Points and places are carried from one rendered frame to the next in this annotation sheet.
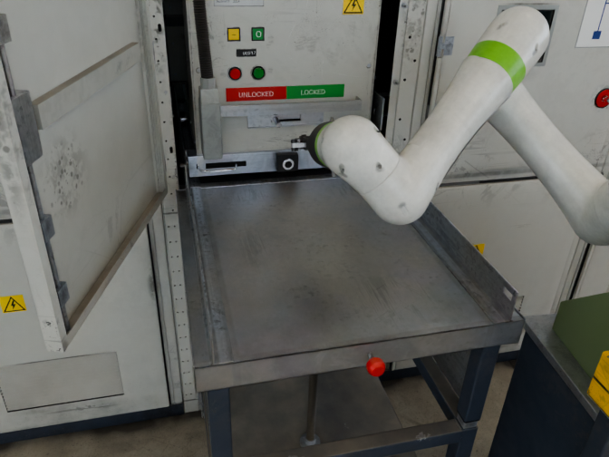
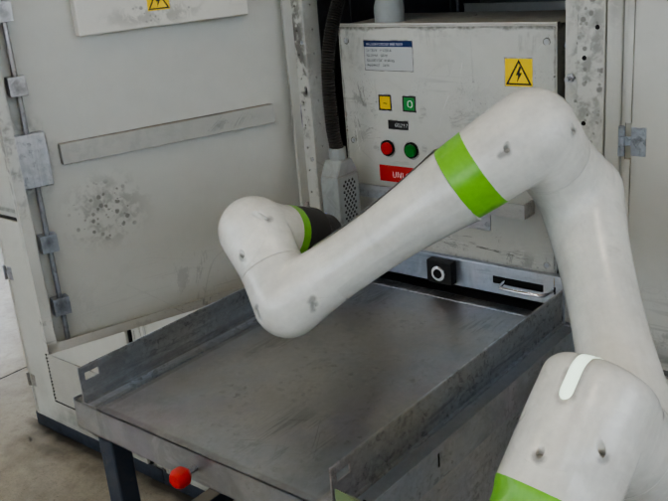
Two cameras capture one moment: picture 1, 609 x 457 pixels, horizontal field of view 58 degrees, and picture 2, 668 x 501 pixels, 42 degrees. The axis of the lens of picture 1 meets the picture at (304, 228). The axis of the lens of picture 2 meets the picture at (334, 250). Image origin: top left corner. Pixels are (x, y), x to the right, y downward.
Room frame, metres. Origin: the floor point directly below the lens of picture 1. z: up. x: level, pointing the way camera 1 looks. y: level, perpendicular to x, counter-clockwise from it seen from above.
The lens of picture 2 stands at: (0.29, -1.22, 1.56)
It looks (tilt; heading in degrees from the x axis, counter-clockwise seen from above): 20 degrees down; 56
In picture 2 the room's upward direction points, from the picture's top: 5 degrees counter-clockwise
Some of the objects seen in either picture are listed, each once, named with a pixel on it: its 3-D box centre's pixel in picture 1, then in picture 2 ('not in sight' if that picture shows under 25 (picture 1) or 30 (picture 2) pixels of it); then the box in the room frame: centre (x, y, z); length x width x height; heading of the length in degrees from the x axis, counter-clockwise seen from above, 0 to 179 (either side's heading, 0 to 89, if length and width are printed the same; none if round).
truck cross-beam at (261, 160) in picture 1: (284, 157); (450, 265); (1.46, 0.06, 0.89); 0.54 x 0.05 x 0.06; 105
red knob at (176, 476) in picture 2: (373, 363); (184, 474); (0.73, -0.13, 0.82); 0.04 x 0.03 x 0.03; 15
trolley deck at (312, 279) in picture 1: (320, 253); (334, 375); (1.07, -0.04, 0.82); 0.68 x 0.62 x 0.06; 15
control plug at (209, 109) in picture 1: (209, 121); (342, 198); (1.32, 0.25, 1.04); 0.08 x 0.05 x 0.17; 15
